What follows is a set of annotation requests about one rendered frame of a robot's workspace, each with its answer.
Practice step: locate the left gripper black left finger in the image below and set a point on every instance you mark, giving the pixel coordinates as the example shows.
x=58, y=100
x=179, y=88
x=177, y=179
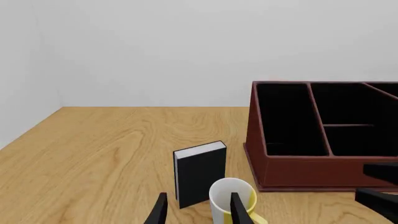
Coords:
x=158, y=212

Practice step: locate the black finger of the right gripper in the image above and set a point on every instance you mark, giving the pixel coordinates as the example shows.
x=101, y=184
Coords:
x=384, y=172
x=381, y=200

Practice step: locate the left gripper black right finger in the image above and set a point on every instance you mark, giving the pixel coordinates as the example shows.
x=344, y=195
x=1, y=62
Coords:
x=238, y=212

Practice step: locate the yellow and white mug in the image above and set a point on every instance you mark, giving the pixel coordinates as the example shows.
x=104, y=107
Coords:
x=222, y=193

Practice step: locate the red-brown desk caddy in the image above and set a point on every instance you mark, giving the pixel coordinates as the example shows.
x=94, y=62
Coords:
x=311, y=172

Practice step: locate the black book with white pages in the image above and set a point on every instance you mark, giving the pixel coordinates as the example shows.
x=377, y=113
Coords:
x=200, y=177

